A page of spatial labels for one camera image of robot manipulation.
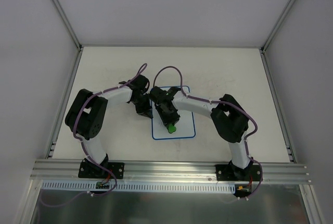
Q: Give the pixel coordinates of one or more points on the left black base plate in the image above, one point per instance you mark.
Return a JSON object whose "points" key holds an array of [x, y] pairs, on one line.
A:
{"points": [[88, 170]]}

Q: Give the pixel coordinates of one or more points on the left aluminium frame post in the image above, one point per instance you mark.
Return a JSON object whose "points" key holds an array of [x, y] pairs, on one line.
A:
{"points": [[58, 7]]}

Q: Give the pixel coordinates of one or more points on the right aluminium frame post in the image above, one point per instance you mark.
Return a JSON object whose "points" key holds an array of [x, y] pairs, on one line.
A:
{"points": [[278, 24]]}

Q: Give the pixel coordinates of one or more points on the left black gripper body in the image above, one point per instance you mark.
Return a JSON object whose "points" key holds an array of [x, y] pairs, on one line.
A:
{"points": [[143, 107]]}

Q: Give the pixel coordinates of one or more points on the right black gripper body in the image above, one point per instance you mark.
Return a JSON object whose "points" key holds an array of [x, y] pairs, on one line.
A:
{"points": [[170, 117]]}

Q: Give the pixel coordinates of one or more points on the green whiteboard eraser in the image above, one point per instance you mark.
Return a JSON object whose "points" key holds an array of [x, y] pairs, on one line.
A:
{"points": [[171, 128]]}

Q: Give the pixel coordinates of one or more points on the blue framed small whiteboard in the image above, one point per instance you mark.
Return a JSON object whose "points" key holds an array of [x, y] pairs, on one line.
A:
{"points": [[185, 126]]}

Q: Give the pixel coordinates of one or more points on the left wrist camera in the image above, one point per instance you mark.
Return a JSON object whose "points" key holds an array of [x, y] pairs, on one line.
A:
{"points": [[142, 83]]}

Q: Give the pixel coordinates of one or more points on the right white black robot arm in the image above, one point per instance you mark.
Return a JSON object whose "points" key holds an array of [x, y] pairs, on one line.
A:
{"points": [[228, 117]]}

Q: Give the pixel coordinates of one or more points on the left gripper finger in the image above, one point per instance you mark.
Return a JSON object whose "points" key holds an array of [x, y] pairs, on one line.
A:
{"points": [[144, 115], [149, 113]]}

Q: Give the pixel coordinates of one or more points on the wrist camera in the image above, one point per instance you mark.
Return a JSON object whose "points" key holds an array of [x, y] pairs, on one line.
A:
{"points": [[142, 83], [158, 95]]}

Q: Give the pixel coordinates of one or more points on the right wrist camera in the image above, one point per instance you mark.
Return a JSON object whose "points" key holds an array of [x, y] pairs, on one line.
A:
{"points": [[158, 95]]}

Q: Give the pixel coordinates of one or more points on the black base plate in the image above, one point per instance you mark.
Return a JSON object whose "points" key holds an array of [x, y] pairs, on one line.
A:
{"points": [[88, 170], [223, 172]]}

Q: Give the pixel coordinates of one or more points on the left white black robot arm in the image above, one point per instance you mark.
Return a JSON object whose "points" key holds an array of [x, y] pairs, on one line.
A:
{"points": [[86, 114]]}

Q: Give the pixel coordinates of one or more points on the white slotted cable duct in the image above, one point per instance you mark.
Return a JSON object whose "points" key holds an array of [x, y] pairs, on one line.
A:
{"points": [[132, 186]]}

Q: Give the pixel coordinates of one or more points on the aluminium mounting rail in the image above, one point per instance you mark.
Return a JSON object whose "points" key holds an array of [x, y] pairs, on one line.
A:
{"points": [[167, 171]]}

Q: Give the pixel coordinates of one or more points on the aluminium frame post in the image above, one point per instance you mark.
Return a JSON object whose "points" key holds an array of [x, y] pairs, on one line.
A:
{"points": [[58, 7], [278, 24]]}

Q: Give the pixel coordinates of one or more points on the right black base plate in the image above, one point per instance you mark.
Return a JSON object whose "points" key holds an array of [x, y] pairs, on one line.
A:
{"points": [[223, 172]]}

